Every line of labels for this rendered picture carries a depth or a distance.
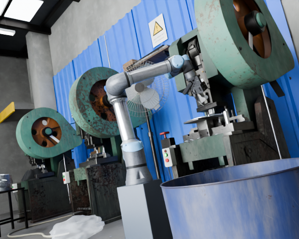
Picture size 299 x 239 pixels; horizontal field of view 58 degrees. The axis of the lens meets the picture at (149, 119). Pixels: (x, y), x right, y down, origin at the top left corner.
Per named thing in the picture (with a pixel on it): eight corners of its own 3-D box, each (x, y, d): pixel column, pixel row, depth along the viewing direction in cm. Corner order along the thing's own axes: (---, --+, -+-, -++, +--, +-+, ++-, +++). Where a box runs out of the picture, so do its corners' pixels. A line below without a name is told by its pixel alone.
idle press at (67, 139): (31, 225, 376) (17, 105, 403) (7, 225, 443) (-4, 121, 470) (116, 200, 487) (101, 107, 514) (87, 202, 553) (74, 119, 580)
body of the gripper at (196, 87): (203, 93, 176) (195, 76, 174) (193, 96, 182) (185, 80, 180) (208, 88, 181) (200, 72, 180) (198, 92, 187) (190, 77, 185)
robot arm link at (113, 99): (126, 167, 155) (103, 78, 163) (125, 167, 170) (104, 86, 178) (146, 161, 157) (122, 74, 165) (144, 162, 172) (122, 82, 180)
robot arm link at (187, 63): (173, 60, 181) (184, 54, 182) (181, 75, 183) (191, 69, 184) (177, 58, 173) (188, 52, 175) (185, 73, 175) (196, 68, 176)
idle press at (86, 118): (97, 232, 257) (71, 60, 284) (57, 226, 329) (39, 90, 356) (198, 196, 359) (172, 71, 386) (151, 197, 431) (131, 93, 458)
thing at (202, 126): (202, 136, 181) (198, 117, 183) (186, 140, 191) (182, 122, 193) (222, 133, 198) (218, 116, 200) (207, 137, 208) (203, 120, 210)
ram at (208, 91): (210, 102, 196) (200, 63, 201) (193, 107, 207) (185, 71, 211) (222, 102, 208) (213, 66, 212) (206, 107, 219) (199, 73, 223)
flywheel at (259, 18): (284, 13, 215) (291, 89, 183) (259, 25, 229) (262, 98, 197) (232, -55, 175) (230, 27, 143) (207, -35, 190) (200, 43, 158)
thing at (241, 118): (245, 120, 187) (241, 106, 189) (224, 126, 199) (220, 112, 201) (248, 120, 191) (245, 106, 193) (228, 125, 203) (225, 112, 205)
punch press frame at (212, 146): (243, 209, 166) (196, 11, 187) (189, 210, 197) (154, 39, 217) (290, 184, 221) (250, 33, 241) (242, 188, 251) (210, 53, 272)
